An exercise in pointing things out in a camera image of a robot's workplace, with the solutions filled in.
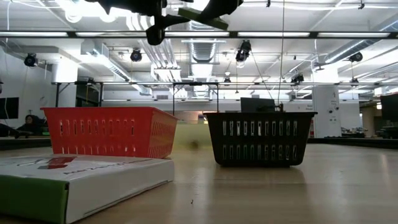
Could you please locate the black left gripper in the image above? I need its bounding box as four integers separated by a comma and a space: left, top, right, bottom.
83, 0, 191, 46

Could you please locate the white box with gadget print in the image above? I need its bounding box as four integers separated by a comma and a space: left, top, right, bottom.
177, 7, 229, 31

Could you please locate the black desk monitor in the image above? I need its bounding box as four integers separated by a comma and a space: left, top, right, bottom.
240, 97, 277, 113

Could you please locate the red plastic slotted basket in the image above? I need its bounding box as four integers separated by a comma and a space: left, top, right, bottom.
40, 106, 179, 160

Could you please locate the black plastic slotted basket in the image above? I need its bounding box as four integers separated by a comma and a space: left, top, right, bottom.
203, 111, 318, 168

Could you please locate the white square column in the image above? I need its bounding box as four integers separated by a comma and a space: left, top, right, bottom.
312, 85, 341, 138

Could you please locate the person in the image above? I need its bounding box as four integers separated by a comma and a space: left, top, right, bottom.
16, 114, 45, 136

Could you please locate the white box with marker print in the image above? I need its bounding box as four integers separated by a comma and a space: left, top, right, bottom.
0, 153, 176, 224

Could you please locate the large dark screen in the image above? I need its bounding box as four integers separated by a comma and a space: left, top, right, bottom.
380, 93, 398, 123

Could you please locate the black wall screen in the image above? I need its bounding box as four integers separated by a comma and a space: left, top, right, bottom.
0, 96, 20, 120

